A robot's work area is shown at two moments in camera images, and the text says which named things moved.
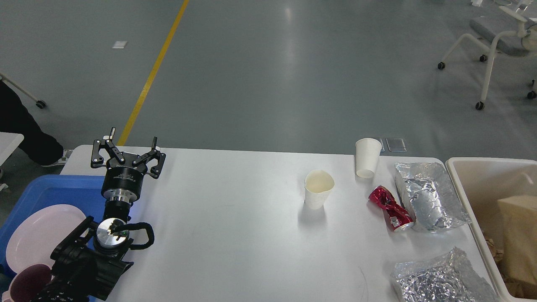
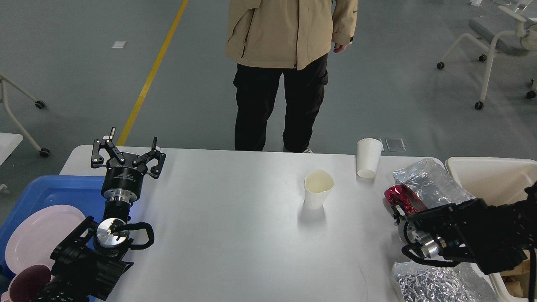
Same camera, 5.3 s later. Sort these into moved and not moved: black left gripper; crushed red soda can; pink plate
Moved: crushed red soda can
Not moved: black left gripper; pink plate
